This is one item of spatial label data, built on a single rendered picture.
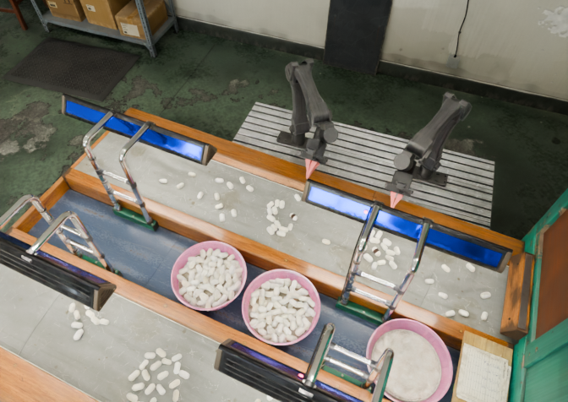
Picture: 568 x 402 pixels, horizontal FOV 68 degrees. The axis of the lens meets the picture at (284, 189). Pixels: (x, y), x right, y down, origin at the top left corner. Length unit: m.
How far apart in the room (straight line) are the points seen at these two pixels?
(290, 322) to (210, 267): 0.35
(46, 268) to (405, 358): 1.10
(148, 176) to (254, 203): 0.48
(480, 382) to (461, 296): 0.29
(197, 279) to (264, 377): 0.60
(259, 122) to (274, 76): 1.40
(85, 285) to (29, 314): 0.50
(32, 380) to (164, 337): 0.40
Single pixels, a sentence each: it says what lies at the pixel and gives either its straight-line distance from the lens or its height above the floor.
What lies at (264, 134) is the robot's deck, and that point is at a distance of 2.07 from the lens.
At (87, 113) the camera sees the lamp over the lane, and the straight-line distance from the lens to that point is 1.72.
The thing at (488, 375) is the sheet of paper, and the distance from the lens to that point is 1.54.
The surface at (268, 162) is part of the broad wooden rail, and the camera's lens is 1.82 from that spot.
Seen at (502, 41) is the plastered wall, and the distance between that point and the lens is 3.43.
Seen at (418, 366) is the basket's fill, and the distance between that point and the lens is 1.52.
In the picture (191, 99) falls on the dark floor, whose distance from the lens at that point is 3.35.
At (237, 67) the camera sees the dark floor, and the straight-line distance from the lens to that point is 3.60.
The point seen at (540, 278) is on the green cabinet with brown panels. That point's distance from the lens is 1.64.
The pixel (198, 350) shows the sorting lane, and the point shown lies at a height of 0.74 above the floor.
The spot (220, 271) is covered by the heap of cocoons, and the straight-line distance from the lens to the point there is 1.57.
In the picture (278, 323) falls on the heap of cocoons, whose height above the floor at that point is 0.72.
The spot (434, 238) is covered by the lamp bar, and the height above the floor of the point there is 1.08.
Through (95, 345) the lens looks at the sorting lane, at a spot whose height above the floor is 0.74.
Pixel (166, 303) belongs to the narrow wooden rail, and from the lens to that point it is 1.53.
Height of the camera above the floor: 2.14
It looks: 53 degrees down
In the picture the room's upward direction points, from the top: 1 degrees clockwise
